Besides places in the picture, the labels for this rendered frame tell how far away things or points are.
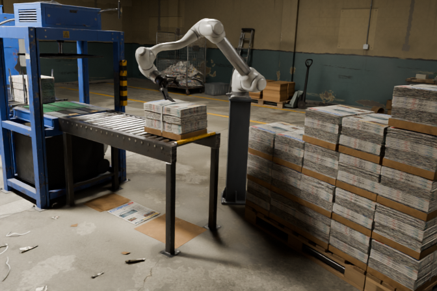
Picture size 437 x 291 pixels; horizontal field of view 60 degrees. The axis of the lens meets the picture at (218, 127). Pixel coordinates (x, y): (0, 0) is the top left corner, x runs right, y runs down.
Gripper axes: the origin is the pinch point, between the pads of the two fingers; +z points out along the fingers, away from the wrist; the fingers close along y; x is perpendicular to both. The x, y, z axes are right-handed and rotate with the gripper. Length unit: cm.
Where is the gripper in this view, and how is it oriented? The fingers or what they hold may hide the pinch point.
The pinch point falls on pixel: (176, 93)
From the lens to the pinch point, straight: 280.3
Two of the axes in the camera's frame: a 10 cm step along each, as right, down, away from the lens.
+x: -5.9, 1.6, -7.9
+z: 7.0, 5.9, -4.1
